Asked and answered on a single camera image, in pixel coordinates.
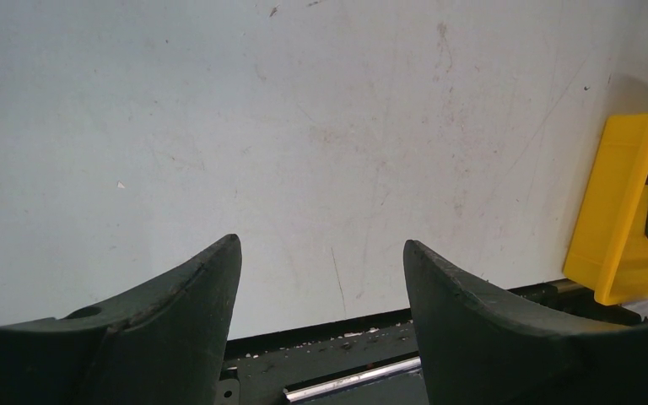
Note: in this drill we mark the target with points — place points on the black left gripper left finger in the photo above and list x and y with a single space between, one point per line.
161 342

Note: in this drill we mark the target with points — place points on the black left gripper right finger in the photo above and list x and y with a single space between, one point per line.
481 344

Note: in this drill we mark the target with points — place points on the yellow plastic tray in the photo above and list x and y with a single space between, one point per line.
608 252

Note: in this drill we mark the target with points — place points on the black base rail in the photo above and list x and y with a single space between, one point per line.
375 360

